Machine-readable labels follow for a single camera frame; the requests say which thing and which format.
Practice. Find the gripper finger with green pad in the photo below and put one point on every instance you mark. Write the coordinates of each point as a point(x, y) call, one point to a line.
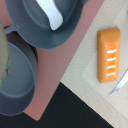
point(4, 56)

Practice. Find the beige woven placemat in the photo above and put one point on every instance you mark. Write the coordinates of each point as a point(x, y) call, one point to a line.
point(81, 74)

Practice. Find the large grey pot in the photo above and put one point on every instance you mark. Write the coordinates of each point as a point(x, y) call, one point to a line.
point(32, 24)

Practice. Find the orange toy bread loaf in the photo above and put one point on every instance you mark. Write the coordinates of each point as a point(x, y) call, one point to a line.
point(108, 50)

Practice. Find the knife with orange handle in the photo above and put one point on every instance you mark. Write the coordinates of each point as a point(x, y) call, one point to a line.
point(120, 85)

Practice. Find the white blue toy tube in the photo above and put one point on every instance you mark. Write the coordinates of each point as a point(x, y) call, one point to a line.
point(51, 10)

